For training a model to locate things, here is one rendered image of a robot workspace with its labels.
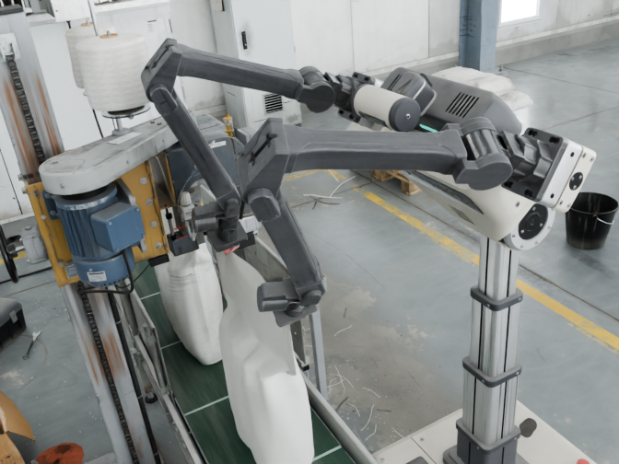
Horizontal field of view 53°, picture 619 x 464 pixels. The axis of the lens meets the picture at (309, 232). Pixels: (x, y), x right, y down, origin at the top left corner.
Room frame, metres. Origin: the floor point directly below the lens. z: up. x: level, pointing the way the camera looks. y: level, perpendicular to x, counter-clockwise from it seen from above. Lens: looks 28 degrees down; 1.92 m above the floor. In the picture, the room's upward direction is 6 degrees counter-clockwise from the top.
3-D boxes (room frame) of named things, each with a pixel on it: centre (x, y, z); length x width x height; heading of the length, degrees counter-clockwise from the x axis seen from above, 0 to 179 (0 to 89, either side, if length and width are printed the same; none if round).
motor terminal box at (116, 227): (1.38, 0.47, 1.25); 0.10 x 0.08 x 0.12; 141
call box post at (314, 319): (1.74, 0.01, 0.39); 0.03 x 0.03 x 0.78; 26
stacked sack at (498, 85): (4.83, -1.38, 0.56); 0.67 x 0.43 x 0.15; 26
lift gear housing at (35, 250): (1.57, 0.79, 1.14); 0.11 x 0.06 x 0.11; 26
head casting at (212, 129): (1.85, 0.34, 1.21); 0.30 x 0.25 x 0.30; 26
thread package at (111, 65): (1.52, 0.42, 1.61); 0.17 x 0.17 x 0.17
